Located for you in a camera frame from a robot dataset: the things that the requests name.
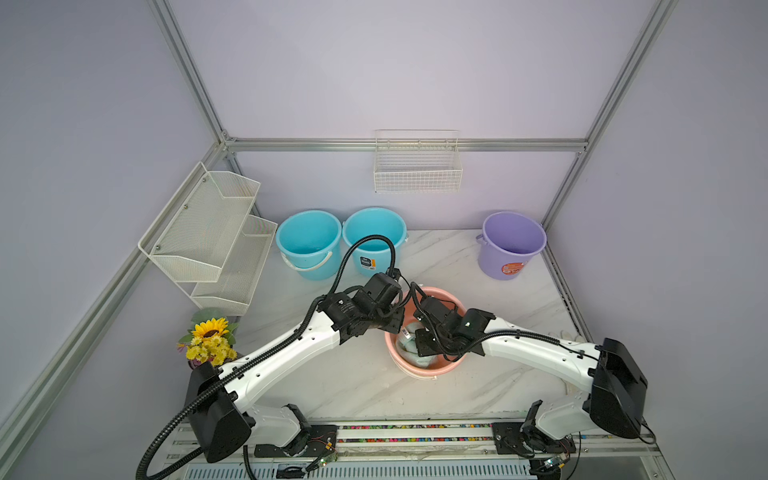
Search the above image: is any teal bucket being wiped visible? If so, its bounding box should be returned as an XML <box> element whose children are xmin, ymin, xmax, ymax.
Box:
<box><xmin>276</xmin><ymin>210</ymin><xmax>342</xmax><ymax>281</ymax></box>

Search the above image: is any mint green microfibre cloth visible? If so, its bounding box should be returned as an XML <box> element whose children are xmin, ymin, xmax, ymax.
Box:
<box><xmin>395</xmin><ymin>321</ymin><xmax>437</xmax><ymax>369</ymax></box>

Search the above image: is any purple plastic bucket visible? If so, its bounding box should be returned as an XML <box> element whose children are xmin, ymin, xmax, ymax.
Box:
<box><xmin>476</xmin><ymin>211</ymin><xmax>547</xmax><ymax>281</ymax></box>

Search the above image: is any pink plastic bucket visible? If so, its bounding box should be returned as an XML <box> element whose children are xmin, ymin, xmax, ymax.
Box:
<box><xmin>384</xmin><ymin>303</ymin><xmax>461</xmax><ymax>380</ymax></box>

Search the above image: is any white wire wall basket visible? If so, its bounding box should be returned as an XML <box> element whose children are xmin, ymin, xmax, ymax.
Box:
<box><xmin>373</xmin><ymin>129</ymin><xmax>463</xmax><ymax>194</ymax></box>

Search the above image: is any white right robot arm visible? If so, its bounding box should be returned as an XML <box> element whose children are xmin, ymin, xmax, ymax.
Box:
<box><xmin>413</xmin><ymin>296</ymin><xmax>648</xmax><ymax>451</ymax></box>

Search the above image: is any black corrugated left cable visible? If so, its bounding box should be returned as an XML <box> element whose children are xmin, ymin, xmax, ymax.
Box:
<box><xmin>135</xmin><ymin>234</ymin><xmax>398</xmax><ymax>480</ymax></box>

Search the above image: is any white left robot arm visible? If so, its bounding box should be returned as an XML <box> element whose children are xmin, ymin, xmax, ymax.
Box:
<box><xmin>181</xmin><ymin>268</ymin><xmax>405</xmax><ymax>463</ymax></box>

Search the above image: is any sunflower bouquet in vase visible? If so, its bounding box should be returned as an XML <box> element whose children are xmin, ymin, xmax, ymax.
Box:
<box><xmin>176</xmin><ymin>307</ymin><xmax>240</xmax><ymax>369</ymax></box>

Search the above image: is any white two-tier mesh shelf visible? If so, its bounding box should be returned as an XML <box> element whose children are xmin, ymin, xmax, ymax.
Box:
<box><xmin>138</xmin><ymin>163</ymin><xmax>278</xmax><ymax>316</ymax></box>

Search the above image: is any teal bucket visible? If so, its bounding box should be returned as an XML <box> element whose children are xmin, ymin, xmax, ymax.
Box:
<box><xmin>341</xmin><ymin>206</ymin><xmax>409</xmax><ymax>278</ymax></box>

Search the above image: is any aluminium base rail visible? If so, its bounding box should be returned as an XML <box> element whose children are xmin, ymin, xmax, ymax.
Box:
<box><xmin>173</xmin><ymin>419</ymin><xmax>674</xmax><ymax>479</ymax></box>

